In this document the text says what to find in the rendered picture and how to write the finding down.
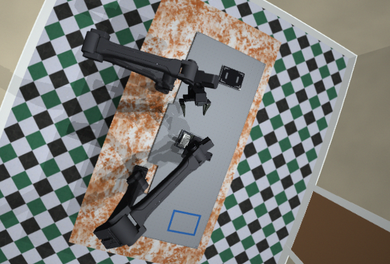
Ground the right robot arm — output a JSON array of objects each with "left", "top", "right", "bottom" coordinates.
[{"left": 93, "top": 137, "right": 214, "bottom": 249}]

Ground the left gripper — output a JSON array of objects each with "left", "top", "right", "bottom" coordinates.
[{"left": 179, "top": 85, "right": 211, "bottom": 117}]

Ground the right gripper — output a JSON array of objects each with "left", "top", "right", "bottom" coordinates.
[{"left": 181, "top": 135, "right": 201, "bottom": 158}]

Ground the white well plate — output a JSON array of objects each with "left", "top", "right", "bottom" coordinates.
[{"left": 179, "top": 133, "right": 190, "bottom": 148}]

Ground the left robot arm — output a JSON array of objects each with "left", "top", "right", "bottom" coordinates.
[{"left": 81, "top": 28, "right": 219, "bottom": 106}]

